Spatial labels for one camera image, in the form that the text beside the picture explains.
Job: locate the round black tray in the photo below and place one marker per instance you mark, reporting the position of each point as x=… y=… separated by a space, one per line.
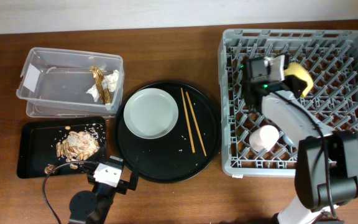
x=169 y=159

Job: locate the pink cup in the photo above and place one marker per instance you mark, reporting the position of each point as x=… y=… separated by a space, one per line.
x=264 y=138

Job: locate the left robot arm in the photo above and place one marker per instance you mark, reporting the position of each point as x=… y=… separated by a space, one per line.
x=93 y=206

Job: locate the grey plate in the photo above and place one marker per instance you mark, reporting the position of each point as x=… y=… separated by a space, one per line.
x=150 y=113

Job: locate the noodle food scraps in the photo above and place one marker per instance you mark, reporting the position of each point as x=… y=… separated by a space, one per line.
x=80 y=144

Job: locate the gold brown snack wrapper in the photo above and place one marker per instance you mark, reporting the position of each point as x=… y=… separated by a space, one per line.
x=100 y=90

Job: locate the grey dishwasher rack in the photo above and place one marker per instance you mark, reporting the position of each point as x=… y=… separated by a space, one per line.
x=330 y=57

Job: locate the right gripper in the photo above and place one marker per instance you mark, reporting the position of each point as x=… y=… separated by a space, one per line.
x=291 y=81

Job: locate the black rectangular tray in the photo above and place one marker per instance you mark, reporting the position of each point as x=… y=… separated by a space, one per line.
x=36 y=137

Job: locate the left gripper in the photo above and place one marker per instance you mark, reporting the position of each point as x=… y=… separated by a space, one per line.
x=122 y=186

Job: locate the clear plastic bin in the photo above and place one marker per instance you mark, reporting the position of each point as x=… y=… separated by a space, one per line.
x=54 y=82

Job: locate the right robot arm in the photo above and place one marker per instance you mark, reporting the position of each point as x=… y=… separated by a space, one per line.
x=326 y=174

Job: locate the white tissue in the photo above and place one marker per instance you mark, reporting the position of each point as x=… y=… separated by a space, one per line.
x=112 y=80

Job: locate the yellow bowl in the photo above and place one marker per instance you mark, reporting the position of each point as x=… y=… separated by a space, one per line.
x=301 y=73

